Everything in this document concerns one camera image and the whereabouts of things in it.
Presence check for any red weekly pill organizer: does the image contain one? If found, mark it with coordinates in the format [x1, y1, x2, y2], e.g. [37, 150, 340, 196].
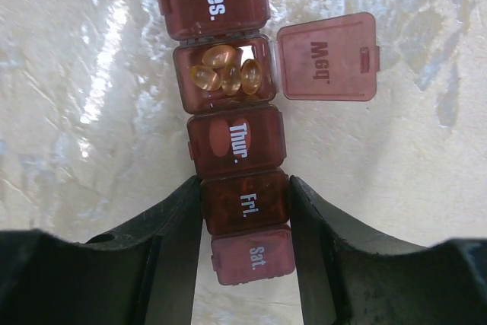
[158, 0, 380, 285]

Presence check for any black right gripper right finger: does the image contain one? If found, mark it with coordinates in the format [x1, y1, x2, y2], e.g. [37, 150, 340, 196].
[290, 177, 486, 324]

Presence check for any yellow gel capsule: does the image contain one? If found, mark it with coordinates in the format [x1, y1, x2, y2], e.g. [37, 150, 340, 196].
[220, 62, 241, 96]
[189, 65, 221, 91]
[240, 59, 263, 95]
[202, 44, 237, 69]

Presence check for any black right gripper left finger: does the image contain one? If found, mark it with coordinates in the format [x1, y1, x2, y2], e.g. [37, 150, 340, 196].
[1, 177, 202, 324]

